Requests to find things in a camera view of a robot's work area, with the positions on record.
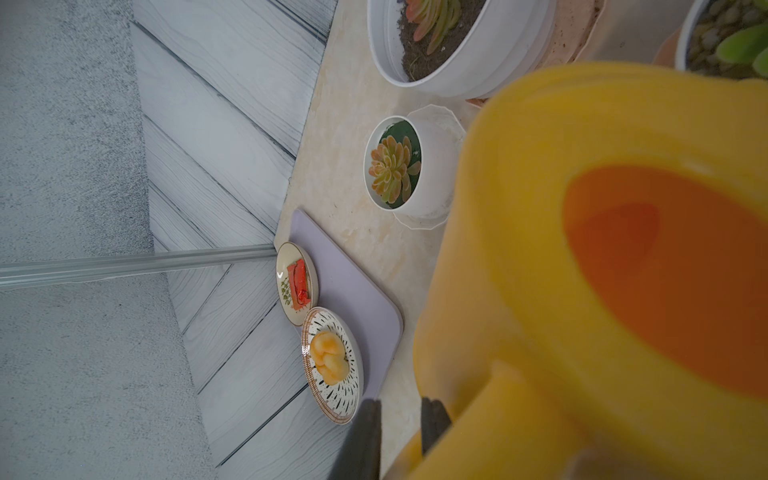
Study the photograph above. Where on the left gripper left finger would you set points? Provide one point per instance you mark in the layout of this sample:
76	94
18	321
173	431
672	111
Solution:
360	454

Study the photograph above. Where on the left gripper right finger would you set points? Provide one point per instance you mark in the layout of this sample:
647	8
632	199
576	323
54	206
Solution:
435	421

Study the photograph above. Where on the yellow watering can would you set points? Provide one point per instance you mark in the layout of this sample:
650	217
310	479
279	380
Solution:
602	281

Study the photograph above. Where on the small white succulent pot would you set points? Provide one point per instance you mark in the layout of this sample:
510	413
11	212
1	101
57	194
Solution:
392	163

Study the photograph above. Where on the large white succulent pot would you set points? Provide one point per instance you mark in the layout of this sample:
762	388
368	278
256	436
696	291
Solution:
507	40

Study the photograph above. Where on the white pot green succulent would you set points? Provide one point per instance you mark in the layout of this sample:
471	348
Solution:
724	38

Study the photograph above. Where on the patterned white bowl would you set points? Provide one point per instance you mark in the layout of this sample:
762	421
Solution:
341	401

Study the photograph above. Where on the yellow dumplings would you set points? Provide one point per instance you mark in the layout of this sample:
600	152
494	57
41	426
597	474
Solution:
329	355

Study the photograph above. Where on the lavender placemat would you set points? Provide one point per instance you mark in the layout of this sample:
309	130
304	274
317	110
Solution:
375	321

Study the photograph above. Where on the beige plate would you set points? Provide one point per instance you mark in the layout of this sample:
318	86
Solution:
287	254

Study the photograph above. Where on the red food sticks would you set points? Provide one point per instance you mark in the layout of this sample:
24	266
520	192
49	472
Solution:
298	284

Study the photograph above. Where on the white saucer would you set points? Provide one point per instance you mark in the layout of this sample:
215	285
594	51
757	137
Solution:
440	135

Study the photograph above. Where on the terracotta saucer front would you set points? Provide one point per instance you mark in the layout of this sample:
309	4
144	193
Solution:
666	53

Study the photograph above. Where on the left metal frame post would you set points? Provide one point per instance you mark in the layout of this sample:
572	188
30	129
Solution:
38	274

